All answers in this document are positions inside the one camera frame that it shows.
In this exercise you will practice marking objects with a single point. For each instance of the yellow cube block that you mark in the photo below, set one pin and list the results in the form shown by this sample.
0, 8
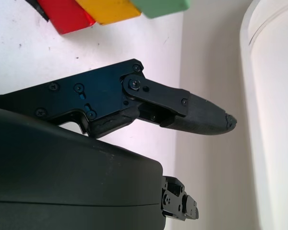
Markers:
108, 10

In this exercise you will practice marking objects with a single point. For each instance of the black tape strip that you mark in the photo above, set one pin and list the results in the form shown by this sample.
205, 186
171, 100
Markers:
40, 11

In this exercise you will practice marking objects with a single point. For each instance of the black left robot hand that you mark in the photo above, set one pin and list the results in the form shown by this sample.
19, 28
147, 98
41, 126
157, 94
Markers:
62, 179

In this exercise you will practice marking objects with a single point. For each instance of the green cube block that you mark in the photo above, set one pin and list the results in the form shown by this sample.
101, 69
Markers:
160, 7

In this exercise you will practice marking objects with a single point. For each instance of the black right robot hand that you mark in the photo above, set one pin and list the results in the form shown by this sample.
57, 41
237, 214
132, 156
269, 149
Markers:
62, 179

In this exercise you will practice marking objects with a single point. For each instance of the red cube block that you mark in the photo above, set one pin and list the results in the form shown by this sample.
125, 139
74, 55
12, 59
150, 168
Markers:
64, 16

